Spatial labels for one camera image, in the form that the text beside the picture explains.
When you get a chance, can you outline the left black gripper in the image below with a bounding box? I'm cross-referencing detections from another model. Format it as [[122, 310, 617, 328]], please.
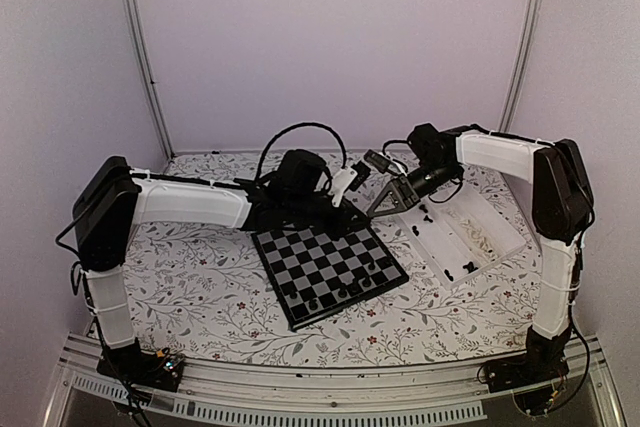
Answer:
[[287, 195, 372, 243]]

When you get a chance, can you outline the left aluminium frame post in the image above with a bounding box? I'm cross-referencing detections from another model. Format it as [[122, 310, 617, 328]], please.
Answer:
[[123, 0, 175, 160]]

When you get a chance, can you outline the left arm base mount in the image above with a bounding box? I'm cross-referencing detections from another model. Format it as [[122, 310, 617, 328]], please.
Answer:
[[97, 344, 185, 392]]

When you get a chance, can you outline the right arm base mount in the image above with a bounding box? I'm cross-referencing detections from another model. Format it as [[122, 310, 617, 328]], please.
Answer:
[[476, 354, 569, 417]]

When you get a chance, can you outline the black and grey chessboard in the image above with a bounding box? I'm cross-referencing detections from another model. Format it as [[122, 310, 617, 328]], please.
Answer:
[[251, 227, 409, 332]]

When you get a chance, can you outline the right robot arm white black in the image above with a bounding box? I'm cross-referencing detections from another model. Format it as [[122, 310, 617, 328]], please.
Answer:
[[367, 123, 595, 383]]

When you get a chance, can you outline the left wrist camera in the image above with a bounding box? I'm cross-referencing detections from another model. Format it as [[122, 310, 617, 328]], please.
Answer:
[[329, 161, 371, 207]]

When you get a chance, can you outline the aluminium frame post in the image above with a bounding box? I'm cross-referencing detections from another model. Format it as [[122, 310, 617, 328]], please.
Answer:
[[123, 0, 175, 160], [498, 0, 543, 133]]

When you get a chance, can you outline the floral patterned tablecloth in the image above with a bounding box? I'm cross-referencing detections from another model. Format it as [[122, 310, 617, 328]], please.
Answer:
[[107, 149, 569, 368]]

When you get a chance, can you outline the right aluminium frame post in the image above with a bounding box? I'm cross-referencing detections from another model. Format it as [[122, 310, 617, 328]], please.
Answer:
[[498, 0, 543, 133]]

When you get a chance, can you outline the front aluminium rail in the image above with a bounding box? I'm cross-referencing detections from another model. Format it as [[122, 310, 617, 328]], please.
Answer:
[[44, 334, 631, 426]]

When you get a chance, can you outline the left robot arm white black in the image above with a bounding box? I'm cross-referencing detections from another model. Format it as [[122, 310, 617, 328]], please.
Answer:
[[55, 149, 369, 381]]

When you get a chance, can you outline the white plastic compartment tray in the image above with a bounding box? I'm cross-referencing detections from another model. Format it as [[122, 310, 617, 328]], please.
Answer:
[[395, 185, 526, 290]]

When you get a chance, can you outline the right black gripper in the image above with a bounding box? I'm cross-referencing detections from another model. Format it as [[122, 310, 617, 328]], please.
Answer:
[[368, 160, 460, 218]]

